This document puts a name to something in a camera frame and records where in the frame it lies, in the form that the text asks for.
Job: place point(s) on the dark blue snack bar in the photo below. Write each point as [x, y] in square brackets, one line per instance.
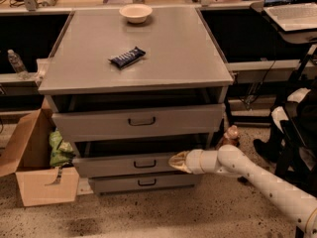
[127, 58]

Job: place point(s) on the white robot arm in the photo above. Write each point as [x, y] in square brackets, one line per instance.
[298, 205]

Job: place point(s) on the grey drawer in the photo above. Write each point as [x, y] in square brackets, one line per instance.
[110, 158]
[143, 182]
[137, 123]

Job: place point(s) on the pink plastic bottle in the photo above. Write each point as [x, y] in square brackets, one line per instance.
[230, 137]

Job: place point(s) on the grey bottom drawer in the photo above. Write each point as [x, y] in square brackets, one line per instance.
[143, 182]

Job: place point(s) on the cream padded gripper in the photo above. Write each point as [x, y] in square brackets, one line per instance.
[193, 162]

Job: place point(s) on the grey drawer cabinet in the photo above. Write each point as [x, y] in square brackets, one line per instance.
[129, 96]

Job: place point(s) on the black office chair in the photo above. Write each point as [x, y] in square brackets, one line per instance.
[296, 121]

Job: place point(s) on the grey top drawer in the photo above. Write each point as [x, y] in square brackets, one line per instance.
[137, 123]

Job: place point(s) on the black shoe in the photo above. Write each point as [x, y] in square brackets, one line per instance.
[269, 150]

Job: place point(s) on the green chip bag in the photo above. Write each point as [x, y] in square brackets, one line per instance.
[62, 153]

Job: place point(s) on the clear water bottle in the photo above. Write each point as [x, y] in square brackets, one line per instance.
[18, 65]

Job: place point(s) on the brown cardboard box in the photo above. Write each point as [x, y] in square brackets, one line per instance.
[27, 156]

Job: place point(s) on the white bowl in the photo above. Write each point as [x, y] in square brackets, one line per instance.
[136, 13]

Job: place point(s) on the silver laptop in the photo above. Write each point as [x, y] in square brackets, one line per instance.
[292, 15]

